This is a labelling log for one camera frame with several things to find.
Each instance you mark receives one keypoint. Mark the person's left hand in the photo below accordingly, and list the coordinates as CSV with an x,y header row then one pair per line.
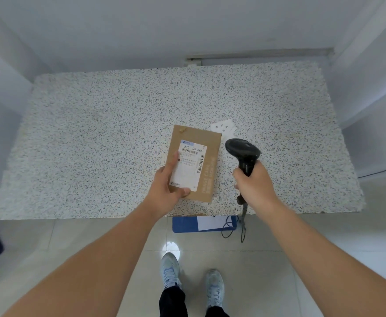
x,y
161,191

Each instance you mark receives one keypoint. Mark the person's right hand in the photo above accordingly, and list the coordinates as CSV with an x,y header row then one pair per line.
x,y
258,191

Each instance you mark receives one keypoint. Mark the person's right fingers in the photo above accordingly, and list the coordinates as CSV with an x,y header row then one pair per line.
x,y
239,181

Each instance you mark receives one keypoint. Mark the person's left thumb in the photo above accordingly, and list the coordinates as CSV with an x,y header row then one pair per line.
x,y
181,193

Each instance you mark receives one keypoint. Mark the black barcode scanner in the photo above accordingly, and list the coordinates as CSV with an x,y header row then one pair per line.
x,y
244,151

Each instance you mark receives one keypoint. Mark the brown cardboard parcel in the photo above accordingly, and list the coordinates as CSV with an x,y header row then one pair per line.
x,y
209,151

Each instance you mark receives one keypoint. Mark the person's right forearm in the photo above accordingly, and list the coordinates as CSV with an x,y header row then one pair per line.
x,y
328,264

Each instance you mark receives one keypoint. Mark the person's left forearm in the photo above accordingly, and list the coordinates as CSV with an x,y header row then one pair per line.
x,y
93,264

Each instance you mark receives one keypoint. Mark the blue flat box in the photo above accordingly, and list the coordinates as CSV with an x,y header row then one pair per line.
x,y
183,225

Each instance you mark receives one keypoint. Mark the white paper sheet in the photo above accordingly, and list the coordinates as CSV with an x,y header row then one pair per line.
x,y
211,223

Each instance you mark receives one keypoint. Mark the white paper slip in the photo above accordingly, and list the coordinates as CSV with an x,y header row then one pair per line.
x,y
224,126

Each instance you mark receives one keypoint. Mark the person's left white sneaker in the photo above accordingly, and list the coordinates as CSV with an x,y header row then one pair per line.
x,y
170,269

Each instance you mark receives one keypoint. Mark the person's white sneaker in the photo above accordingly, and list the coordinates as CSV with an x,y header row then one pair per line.
x,y
215,287
170,269

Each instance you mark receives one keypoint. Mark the person's right white sneaker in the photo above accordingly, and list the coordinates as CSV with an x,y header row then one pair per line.
x,y
215,287

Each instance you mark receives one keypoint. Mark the person's left trouser leg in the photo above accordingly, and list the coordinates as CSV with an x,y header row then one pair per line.
x,y
172,302

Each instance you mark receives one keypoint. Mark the person's trouser leg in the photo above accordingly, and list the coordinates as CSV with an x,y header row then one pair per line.
x,y
172,302
216,312

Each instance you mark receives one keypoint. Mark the person's right trouser leg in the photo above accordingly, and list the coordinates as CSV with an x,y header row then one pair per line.
x,y
216,312

